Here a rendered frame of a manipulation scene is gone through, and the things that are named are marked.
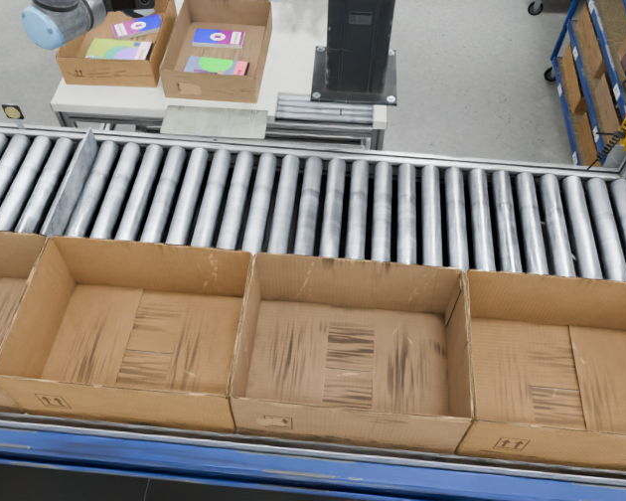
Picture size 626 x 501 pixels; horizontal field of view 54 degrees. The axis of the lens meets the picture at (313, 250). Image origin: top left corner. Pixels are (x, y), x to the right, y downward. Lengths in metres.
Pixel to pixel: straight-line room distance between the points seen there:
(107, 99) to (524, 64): 2.21
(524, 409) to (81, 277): 0.92
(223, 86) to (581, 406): 1.26
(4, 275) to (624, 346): 1.28
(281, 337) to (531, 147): 2.00
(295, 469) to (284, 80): 1.24
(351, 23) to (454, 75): 1.58
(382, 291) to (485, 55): 2.38
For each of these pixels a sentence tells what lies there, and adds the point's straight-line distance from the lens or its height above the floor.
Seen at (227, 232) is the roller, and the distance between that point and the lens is 1.57.
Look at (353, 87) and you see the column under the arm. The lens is 1.91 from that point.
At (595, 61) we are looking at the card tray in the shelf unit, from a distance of 2.91.
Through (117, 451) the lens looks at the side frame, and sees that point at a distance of 1.18.
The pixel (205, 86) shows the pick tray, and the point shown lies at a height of 0.80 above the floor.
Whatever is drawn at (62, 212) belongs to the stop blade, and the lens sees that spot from 1.68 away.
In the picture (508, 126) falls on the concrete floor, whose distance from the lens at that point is 3.08.
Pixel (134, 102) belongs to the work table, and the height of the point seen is 0.75.
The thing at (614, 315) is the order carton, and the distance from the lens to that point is 1.36.
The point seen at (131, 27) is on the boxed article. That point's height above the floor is 0.77.
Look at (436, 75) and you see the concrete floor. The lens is 3.28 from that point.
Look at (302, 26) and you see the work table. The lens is 2.20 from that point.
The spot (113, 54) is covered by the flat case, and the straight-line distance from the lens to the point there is 2.07.
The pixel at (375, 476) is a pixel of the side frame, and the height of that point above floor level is 0.91.
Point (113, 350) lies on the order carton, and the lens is 1.28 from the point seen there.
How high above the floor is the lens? 1.99
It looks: 54 degrees down
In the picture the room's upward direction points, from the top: 1 degrees clockwise
